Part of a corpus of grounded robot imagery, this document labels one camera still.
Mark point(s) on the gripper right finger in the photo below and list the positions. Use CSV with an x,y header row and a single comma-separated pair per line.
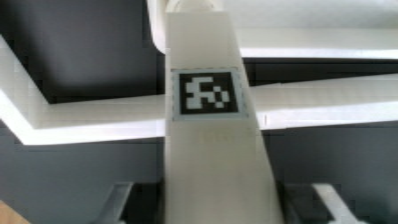
x,y
314,205

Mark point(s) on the white leg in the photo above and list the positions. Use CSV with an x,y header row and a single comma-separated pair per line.
x,y
221,189

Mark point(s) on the white front rail barrier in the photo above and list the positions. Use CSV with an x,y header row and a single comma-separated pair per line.
x,y
315,103

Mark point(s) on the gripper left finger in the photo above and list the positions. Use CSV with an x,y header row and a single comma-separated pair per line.
x,y
131,207

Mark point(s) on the white desk top tray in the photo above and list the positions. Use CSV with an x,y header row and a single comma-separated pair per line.
x,y
315,28

